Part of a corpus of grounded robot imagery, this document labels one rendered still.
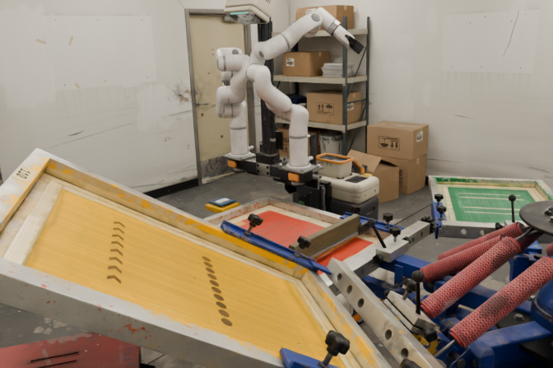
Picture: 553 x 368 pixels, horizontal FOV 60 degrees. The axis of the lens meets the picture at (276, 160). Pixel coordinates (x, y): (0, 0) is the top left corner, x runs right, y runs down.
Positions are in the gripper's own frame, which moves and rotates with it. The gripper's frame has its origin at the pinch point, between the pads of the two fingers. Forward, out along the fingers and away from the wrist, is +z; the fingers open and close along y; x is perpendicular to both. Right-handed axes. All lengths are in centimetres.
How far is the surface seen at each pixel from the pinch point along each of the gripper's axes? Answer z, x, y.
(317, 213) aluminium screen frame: 34, -72, 21
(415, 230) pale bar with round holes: 63, -47, 55
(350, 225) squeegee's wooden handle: 45, -63, 48
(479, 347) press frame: 72, -55, 126
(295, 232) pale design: 31, -82, 36
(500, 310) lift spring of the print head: 68, -45, 130
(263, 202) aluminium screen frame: 12, -88, 4
